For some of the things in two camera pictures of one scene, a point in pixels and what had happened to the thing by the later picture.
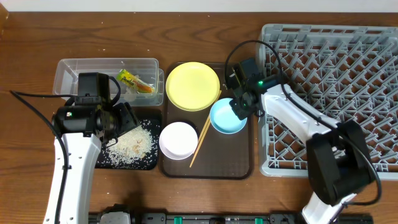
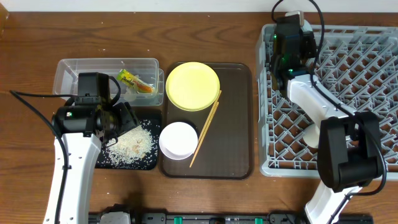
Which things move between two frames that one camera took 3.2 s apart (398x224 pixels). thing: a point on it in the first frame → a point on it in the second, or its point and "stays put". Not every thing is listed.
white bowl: (178, 140) stays put
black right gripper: (240, 112) → (309, 52)
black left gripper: (130, 120) stays put
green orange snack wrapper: (134, 82) stays put
